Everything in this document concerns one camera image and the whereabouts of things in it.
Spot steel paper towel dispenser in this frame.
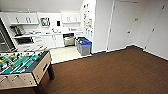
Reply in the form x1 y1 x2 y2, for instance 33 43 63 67
40 16 51 28

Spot built-in black microwave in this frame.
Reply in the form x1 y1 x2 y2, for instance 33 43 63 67
14 35 35 46

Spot white three-door wall cabinet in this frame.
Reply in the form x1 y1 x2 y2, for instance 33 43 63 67
61 12 82 25

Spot black soap dispenser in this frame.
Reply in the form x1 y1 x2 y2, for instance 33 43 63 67
56 20 62 28

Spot stainless steel dishwasher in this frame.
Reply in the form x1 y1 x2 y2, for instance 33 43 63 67
62 32 77 47

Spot stainless steel refrigerator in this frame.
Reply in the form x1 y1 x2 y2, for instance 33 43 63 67
0 16 15 53

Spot white double-door sink cabinet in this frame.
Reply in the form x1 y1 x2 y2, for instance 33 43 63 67
42 33 65 50

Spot blue lid waste bin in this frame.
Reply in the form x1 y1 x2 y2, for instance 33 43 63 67
76 39 93 57

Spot white drawer stack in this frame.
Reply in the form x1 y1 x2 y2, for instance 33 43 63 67
32 34 45 50

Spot foosball table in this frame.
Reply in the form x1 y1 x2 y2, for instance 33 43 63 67
0 49 56 94

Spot white two-door wall cabinet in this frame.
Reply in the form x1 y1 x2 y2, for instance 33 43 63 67
5 12 40 26

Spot black coffee machine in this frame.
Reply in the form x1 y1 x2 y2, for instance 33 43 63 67
12 25 24 37

